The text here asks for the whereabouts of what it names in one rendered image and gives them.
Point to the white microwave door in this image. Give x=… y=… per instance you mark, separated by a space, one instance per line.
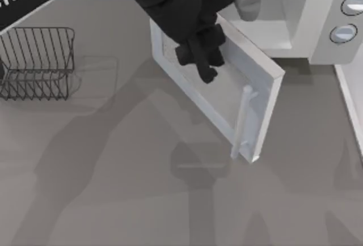
x=255 y=93

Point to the pale microwave oven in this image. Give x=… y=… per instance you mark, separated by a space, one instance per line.
x=312 y=30

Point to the grey microwave knob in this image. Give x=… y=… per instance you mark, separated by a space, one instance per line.
x=343 y=33
x=353 y=3

